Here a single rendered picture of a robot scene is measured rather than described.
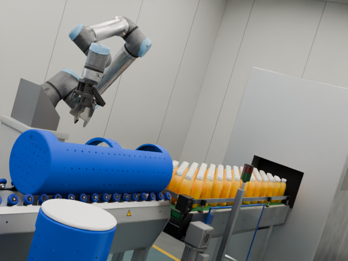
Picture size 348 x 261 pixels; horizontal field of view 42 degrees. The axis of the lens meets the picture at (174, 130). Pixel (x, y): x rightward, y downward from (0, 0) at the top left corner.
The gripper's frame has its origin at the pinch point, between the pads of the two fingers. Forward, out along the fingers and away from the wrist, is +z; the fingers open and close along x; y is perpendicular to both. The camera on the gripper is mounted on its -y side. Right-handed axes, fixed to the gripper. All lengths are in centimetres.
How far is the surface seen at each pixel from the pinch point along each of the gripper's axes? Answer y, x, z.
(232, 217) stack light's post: -109, 36, 35
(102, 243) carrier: 27, 55, 32
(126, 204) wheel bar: -37, 11, 36
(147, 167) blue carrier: -41.9, 12.4, 14.5
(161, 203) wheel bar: -67, 11, 36
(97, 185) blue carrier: -9.8, 11.8, 25.6
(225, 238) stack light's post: -110, 36, 49
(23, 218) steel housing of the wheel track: 26, 11, 41
